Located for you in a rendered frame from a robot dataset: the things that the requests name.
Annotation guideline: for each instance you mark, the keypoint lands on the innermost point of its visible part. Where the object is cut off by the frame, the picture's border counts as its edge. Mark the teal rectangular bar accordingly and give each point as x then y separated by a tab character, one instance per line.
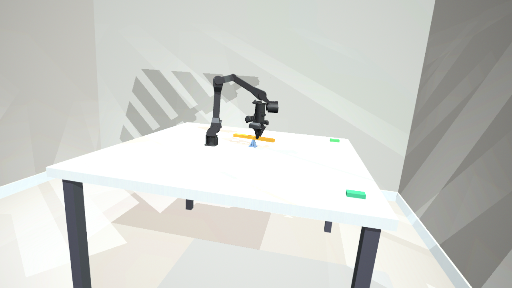
355	194

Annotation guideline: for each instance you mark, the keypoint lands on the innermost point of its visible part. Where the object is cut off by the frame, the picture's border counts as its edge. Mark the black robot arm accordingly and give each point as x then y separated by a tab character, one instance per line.
271	106

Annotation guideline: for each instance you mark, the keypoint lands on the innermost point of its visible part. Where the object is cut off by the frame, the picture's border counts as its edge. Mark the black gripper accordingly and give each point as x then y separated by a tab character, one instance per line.
258	125

